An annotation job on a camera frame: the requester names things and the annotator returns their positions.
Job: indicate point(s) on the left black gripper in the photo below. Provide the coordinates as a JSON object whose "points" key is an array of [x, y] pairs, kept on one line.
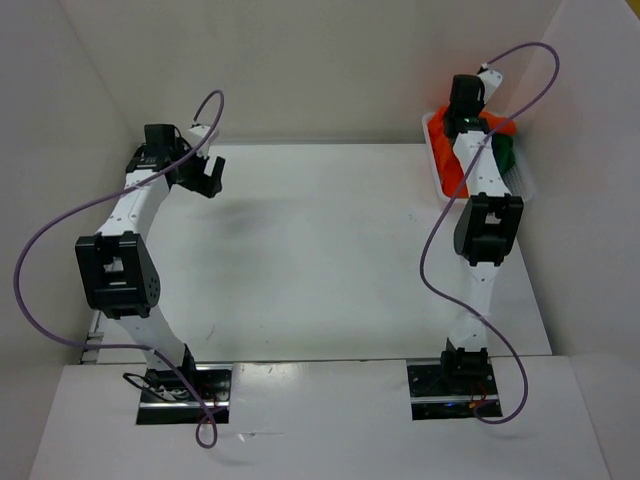
{"points": [[203, 184]]}

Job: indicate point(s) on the orange t-shirt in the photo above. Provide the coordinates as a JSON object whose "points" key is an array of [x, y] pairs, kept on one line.
{"points": [[447, 164]]}

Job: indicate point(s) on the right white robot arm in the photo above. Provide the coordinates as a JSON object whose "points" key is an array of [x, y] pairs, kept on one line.
{"points": [[485, 232]]}

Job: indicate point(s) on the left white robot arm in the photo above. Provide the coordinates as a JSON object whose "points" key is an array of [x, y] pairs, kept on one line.
{"points": [[167, 352]]}

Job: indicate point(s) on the green t-shirt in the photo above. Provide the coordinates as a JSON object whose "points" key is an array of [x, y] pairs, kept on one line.
{"points": [[503, 151]]}

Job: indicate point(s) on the white plastic basket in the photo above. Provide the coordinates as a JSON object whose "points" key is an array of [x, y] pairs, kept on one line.
{"points": [[518, 179]]}

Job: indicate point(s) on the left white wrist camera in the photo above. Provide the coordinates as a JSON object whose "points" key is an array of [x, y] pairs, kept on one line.
{"points": [[202, 135]]}

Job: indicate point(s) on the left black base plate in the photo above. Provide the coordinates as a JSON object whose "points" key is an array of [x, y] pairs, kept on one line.
{"points": [[215, 390]]}

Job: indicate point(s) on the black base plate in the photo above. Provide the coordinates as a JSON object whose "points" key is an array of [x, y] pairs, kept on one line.
{"points": [[215, 390], [433, 396]]}

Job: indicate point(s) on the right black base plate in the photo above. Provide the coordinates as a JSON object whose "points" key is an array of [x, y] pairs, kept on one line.
{"points": [[433, 396]]}

